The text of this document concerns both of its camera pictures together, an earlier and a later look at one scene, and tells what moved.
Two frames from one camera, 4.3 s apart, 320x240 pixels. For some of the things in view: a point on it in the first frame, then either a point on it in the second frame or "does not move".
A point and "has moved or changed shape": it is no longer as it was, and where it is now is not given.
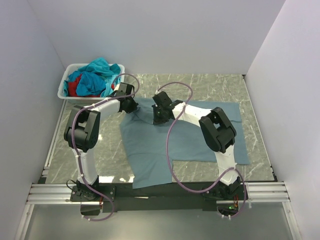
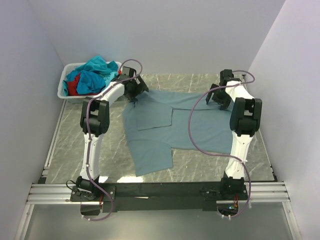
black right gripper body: (159, 117) to (222, 98)
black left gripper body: (132, 105) to (133, 92)
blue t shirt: (89, 84) does not move
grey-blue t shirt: (146, 142) has moved or changed shape
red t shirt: (72, 88) does not move
